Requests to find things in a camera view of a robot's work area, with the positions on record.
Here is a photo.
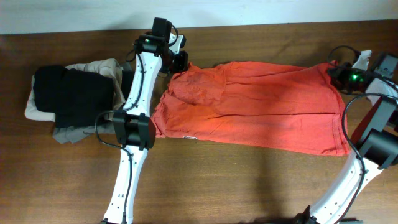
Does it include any red printed t-shirt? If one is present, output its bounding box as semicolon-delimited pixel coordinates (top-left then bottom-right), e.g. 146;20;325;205
152;62;350;156

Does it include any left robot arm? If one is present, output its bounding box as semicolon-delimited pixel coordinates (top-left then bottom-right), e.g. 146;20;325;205
102;17;188;223

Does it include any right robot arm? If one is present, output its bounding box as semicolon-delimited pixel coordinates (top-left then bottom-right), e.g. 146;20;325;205
292;50;397;224

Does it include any beige folded garment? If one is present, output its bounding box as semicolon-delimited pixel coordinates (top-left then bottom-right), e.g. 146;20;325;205
25;58;126;122

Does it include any black folded garment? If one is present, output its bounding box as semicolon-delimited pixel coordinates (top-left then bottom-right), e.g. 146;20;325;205
33;65;126;128

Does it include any grey folded garment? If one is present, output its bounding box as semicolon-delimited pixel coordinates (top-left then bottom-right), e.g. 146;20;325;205
53;62;132;144

